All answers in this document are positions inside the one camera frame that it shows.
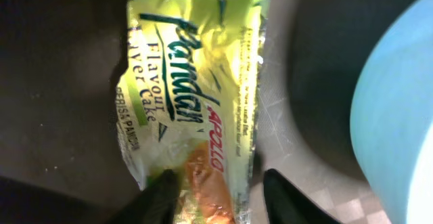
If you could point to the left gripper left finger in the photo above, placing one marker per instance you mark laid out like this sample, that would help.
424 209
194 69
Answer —
156 204

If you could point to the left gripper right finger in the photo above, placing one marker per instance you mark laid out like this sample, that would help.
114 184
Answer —
286 204

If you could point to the yellow snack wrapper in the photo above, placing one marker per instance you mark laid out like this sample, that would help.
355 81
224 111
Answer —
187 101

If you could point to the light blue bowl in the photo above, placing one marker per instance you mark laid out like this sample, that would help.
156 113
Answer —
391 117

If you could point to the brown plastic serving tray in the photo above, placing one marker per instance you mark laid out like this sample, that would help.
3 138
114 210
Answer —
61 60

